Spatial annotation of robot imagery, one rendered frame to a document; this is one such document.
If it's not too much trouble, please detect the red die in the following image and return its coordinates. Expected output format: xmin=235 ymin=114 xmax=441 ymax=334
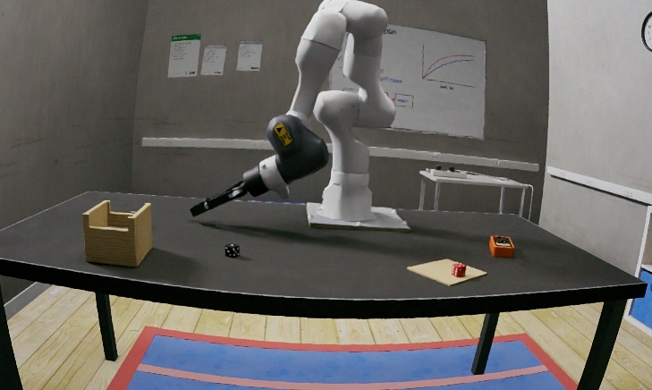
xmin=452 ymin=263 xmax=467 ymax=277

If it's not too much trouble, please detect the beige flat mat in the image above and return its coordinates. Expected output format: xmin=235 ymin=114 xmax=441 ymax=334
xmin=407 ymin=259 xmax=487 ymax=286

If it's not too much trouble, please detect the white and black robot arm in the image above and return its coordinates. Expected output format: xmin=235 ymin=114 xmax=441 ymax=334
xmin=259 ymin=0 xmax=396 ymax=221

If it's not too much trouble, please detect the black die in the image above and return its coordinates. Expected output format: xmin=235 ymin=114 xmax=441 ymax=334
xmin=225 ymin=243 xmax=240 ymax=258

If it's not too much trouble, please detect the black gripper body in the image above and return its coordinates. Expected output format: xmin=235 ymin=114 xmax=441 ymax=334
xmin=232 ymin=165 xmax=271 ymax=197

